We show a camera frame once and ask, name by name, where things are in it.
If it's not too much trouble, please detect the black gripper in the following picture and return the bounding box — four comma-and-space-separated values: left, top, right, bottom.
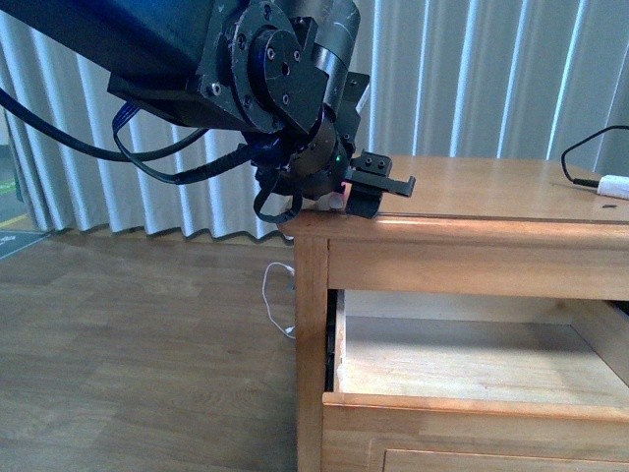
255, 72, 417, 219

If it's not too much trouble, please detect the wooden drawer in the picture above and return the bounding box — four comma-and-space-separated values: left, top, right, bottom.
321, 290, 628, 471

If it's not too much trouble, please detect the wooden nightstand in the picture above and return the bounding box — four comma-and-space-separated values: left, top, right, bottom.
283, 156, 628, 471

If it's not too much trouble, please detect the white charger adapter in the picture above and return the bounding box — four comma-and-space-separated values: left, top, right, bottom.
597, 175, 629, 200

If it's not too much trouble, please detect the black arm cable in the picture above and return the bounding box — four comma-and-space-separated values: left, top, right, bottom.
0, 87, 257, 186

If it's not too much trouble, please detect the white cable on floor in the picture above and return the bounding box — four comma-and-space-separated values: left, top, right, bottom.
262, 262, 298, 340

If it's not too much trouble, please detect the black charger cable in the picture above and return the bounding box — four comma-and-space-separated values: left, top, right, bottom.
560, 125, 629, 187

